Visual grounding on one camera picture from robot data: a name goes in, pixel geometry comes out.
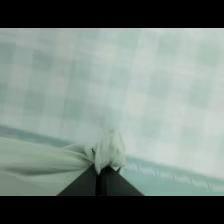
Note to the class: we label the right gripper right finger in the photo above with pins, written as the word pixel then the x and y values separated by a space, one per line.
pixel 116 185

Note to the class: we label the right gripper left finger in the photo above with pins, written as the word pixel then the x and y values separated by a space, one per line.
pixel 85 185

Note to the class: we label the pale green shirt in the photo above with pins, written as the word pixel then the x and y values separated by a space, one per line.
pixel 40 160

